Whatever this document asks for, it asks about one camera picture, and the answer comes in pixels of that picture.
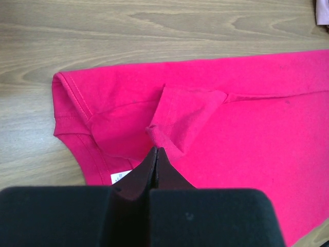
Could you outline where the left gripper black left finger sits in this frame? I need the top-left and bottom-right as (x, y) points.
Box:
(1, 148), (157, 246)

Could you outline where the crimson red t shirt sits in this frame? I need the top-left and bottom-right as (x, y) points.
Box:
(52, 50), (328, 245)

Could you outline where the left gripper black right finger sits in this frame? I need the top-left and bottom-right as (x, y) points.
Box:
(150, 148), (285, 246)

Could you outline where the folded dusty pink t shirt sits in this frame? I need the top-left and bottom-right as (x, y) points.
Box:
(316, 0), (329, 26)

